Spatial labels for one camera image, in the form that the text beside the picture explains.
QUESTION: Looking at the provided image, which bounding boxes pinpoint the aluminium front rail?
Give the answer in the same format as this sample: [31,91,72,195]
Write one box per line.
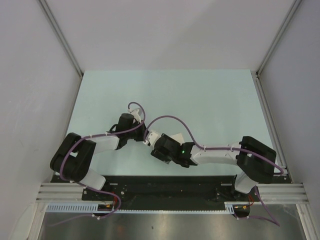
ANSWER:
[36,183,309,204]

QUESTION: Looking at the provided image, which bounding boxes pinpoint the right aluminium frame post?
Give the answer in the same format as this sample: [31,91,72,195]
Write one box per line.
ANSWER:
[255,0,304,77]

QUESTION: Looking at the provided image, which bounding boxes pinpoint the left aluminium frame post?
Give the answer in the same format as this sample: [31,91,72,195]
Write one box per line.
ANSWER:
[36,0,84,79]

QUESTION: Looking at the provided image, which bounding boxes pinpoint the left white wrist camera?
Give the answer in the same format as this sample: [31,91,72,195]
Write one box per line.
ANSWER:
[127,107,142,123]

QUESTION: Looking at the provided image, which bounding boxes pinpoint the white slotted cable duct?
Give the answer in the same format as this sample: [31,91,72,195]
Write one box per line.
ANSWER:
[45,202,250,215]

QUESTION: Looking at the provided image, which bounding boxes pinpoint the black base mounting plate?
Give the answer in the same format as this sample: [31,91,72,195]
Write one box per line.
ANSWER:
[50,174,293,213]

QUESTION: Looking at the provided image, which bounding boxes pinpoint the right aluminium side rail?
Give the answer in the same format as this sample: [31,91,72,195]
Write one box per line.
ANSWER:
[251,71,292,178]

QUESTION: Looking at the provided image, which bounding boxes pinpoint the white cloth napkin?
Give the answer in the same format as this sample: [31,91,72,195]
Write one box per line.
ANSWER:
[169,133,185,146]

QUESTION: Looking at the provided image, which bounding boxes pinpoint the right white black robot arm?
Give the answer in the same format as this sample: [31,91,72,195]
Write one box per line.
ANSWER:
[145,131,277,201]

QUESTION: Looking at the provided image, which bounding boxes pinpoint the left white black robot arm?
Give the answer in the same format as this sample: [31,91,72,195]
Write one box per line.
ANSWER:
[50,113,146,200]

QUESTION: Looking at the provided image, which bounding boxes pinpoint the aluminium frame post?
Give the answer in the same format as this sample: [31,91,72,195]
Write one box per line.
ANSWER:
[255,0,304,77]
[36,0,84,79]

